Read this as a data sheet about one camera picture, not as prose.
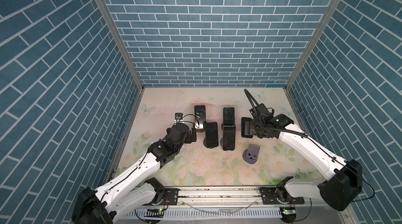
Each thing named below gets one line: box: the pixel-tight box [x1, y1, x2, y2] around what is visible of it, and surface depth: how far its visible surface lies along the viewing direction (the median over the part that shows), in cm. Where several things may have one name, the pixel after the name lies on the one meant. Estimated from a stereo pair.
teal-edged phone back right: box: [222, 106, 236, 126], surface depth 93 cm
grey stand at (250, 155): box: [242, 143, 261, 165], surface depth 83 cm
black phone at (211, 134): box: [205, 121, 219, 149], surface depth 87 cm
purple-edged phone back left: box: [194, 105, 206, 130], surface depth 96 cm
